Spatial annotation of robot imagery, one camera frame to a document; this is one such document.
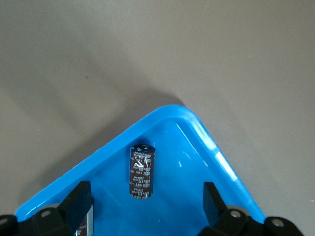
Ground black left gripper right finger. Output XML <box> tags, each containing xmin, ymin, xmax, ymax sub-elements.
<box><xmin>196</xmin><ymin>182</ymin><xmax>261</xmax><ymax>236</ymax></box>

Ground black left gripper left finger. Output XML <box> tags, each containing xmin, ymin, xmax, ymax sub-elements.
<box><xmin>31</xmin><ymin>181</ymin><xmax>94</xmax><ymax>236</ymax></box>

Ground small black connector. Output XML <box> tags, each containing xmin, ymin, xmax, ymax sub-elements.
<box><xmin>75</xmin><ymin>204</ymin><xmax>95</xmax><ymax>236</ymax></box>

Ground blue plastic tray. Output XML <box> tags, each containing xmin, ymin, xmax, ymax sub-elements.
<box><xmin>15</xmin><ymin>104</ymin><xmax>266</xmax><ymax>236</ymax></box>

